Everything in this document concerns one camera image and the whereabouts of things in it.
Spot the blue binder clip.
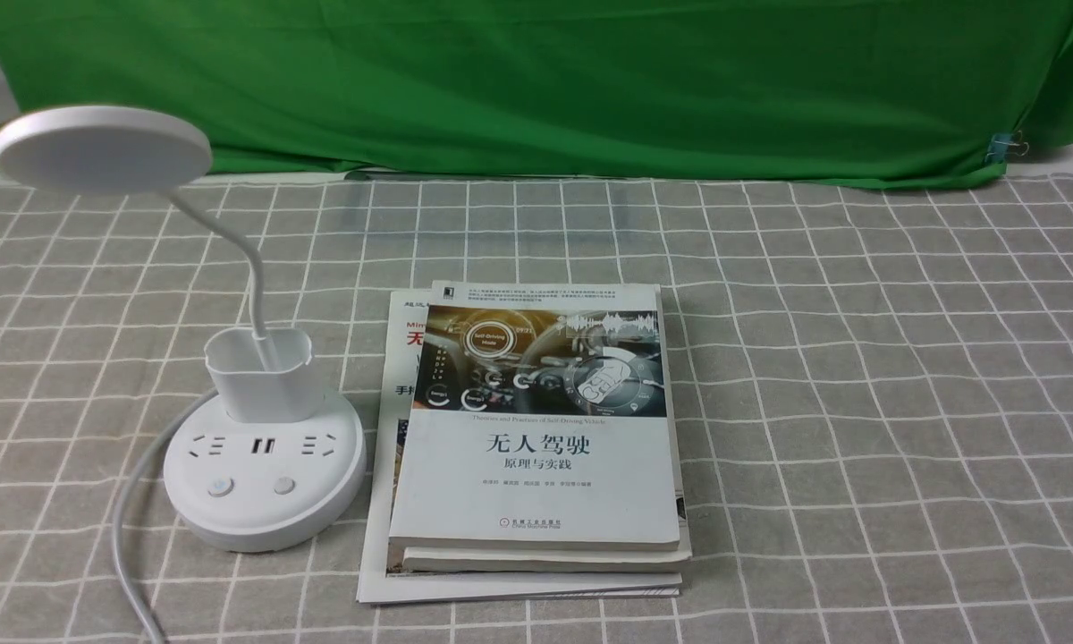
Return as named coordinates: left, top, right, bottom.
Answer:
left=984, top=131, right=1030, bottom=165

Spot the bottom thin magazine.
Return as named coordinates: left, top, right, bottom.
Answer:
left=357, top=290, right=682, bottom=605

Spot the top self-driving book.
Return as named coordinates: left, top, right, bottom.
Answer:
left=388, top=280, right=682, bottom=568

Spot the grey checked tablecloth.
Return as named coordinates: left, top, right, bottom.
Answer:
left=0, top=176, right=1073, bottom=643

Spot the green backdrop cloth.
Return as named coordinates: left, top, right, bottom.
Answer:
left=0, top=1, right=1073, bottom=189

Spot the middle white book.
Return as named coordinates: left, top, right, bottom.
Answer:
left=401, top=288, right=693, bottom=574

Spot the white desk lamp with base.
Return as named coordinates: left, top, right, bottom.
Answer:
left=0, top=105, right=366, bottom=553

